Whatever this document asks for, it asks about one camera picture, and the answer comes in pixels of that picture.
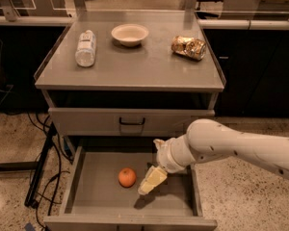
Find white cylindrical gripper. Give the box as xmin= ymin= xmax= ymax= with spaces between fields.
xmin=138 ymin=136 xmax=196 ymax=195

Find orange fruit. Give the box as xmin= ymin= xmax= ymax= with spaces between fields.
xmin=118 ymin=167 xmax=137 ymax=188

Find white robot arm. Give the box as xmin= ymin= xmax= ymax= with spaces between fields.
xmin=138 ymin=119 xmax=289 ymax=195

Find open grey middle drawer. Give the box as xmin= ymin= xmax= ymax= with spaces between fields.
xmin=44 ymin=146 xmax=218 ymax=231

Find grey drawer cabinet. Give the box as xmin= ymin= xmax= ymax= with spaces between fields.
xmin=33 ymin=9 xmax=226 ymax=231

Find closed grey top drawer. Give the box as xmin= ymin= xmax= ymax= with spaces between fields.
xmin=49 ymin=108 xmax=215 ymax=138

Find crumpled gold snack bag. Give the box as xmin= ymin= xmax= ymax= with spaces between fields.
xmin=171 ymin=36 xmax=206 ymax=61

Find clear plastic water bottle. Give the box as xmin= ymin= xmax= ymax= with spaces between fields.
xmin=75 ymin=30 xmax=96 ymax=67

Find white paper bowl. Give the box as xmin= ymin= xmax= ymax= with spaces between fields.
xmin=111 ymin=24 xmax=149 ymax=47

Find black drawer handle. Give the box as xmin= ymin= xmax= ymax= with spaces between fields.
xmin=118 ymin=117 xmax=145 ymax=126

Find black table leg frame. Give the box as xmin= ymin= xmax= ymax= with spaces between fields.
xmin=0 ymin=124 xmax=57 ymax=209

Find black floor cables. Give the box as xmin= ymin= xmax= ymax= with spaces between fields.
xmin=25 ymin=112 xmax=74 ymax=231

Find white horizontal rail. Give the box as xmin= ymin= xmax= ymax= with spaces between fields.
xmin=0 ymin=15 xmax=289 ymax=31

